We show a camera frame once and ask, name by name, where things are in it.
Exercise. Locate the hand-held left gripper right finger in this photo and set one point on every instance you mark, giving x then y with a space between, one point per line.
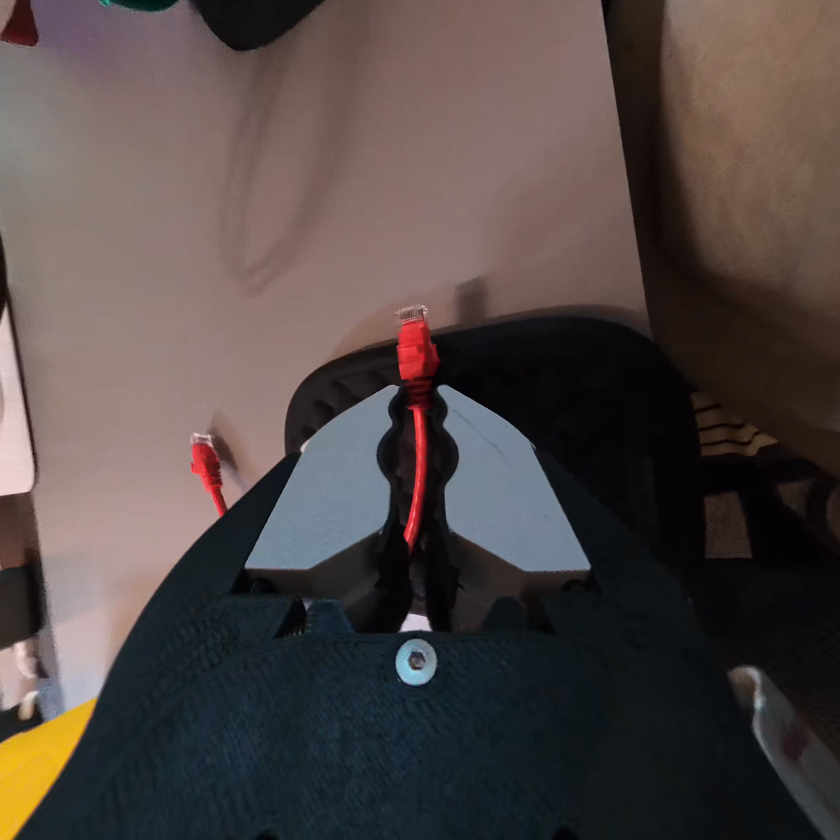
512 505

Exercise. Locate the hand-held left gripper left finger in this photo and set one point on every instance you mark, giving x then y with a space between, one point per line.
328 505

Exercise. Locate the yellow plastic bin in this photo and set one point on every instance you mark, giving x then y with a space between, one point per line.
33 774

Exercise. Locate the grey desk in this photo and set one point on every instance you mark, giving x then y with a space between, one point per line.
394 164

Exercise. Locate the person's beige sweater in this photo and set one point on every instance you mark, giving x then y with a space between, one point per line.
741 197

